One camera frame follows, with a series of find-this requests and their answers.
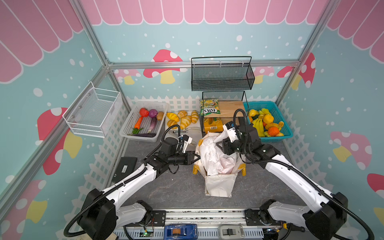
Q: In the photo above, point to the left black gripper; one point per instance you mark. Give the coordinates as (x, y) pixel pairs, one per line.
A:
(188, 158)

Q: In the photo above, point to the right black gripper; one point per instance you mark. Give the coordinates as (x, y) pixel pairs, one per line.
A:
(227, 145)

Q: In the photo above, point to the white plastic grocery bag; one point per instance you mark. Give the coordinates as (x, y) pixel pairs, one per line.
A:
(213, 159)

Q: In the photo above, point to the cream canvas tote bag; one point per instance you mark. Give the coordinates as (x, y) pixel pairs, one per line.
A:
(219, 185)

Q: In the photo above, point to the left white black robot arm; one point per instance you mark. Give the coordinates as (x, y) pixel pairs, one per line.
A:
(100, 214)

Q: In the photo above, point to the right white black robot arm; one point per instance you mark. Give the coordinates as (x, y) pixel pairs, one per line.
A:
(324, 213)

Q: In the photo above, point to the toy banana bunch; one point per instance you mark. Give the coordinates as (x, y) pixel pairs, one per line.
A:
(258, 125)

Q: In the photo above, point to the toy croissant front left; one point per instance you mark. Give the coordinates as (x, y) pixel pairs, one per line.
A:
(171, 123)

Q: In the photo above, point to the toy croissant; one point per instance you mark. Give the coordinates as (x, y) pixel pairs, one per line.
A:
(173, 117)
(171, 123)

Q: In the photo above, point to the yellow snack packet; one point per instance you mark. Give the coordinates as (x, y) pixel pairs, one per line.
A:
(213, 125)

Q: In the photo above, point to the toy yellow lemon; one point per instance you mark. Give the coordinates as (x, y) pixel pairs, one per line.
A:
(268, 119)

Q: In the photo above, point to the toy orange fruit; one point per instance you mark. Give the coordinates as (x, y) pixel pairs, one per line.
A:
(273, 131)

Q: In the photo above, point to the toy striped bread loaf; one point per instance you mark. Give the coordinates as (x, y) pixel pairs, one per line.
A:
(185, 122)

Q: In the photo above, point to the white cutting board tray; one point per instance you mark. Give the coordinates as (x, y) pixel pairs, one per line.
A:
(193, 131)

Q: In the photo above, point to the toy croissant back left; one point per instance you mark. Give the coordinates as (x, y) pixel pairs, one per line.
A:
(173, 117)

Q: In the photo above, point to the purple toy eggplant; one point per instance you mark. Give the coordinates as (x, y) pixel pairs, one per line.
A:
(152, 125)

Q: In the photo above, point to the brown toy potato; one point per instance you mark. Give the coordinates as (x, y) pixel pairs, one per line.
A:
(160, 116)

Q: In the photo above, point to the toy bread roll middle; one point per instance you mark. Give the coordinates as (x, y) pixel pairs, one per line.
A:
(182, 114)

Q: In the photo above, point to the green Fox's candy bag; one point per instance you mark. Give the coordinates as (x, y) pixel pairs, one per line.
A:
(209, 106)

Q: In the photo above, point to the toy bread right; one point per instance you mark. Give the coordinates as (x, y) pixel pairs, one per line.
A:
(194, 116)

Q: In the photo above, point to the green toy leaf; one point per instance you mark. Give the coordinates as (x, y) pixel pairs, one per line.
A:
(136, 131)

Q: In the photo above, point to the teal plastic fruit basket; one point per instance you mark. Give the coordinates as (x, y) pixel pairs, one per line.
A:
(258, 110)

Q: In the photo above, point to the purple toy onion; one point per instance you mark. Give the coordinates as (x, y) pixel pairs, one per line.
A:
(153, 113)

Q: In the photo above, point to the orange toy carrot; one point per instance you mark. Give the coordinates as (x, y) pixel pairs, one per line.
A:
(138, 123)

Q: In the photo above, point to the black box on table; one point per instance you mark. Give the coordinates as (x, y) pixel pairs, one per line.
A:
(125, 167)

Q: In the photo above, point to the red toy tomato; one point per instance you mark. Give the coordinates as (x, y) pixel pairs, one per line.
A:
(144, 112)

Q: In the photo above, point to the white plastic vegetable basket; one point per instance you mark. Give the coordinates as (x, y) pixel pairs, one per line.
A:
(145, 121)

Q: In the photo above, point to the black wire wooden shelf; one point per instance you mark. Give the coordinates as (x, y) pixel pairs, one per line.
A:
(229, 102)

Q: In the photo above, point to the black mesh wall basket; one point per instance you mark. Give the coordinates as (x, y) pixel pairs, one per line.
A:
(229, 73)

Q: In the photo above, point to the blue device on rail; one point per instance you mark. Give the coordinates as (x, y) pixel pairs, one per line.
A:
(181, 232)

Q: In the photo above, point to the white wire wall basket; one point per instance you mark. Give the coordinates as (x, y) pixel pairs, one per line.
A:
(93, 112)

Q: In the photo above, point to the grey device on rail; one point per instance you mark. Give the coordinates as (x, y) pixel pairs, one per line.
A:
(231, 232)

